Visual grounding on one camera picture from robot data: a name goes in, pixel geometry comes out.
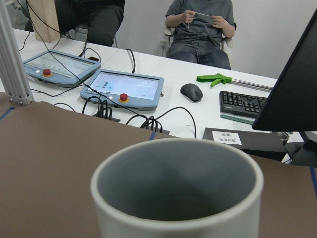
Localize white ribbed cup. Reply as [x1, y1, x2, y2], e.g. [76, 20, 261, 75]
[90, 138, 264, 238]

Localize black computer mouse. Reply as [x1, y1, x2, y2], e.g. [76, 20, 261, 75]
[180, 83, 203, 103]

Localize blue teach pendant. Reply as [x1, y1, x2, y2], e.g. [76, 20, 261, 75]
[80, 69, 164, 111]
[23, 50, 101, 88]

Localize black keyboard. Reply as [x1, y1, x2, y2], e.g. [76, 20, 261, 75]
[219, 91, 267, 118]

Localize seated person grey shirt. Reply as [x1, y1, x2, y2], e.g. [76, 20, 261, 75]
[165, 0, 236, 69]

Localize black label box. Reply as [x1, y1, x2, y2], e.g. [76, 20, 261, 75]
[203, 127, 287, 161]

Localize seated person black trousers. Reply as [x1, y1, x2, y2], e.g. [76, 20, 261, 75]
[24, 0, 126, 48]

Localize black monitor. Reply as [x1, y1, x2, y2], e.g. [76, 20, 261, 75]
[252, 14, 317, 167]

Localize wooden board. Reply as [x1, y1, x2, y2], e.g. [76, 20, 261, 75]
[27, 0, 60, 42]

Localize green handled tool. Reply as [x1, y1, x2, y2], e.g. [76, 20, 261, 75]
[196, 73, 272, 91]

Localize aluminium frame post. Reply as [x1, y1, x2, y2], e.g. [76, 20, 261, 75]
[0, 0, 34, 105]

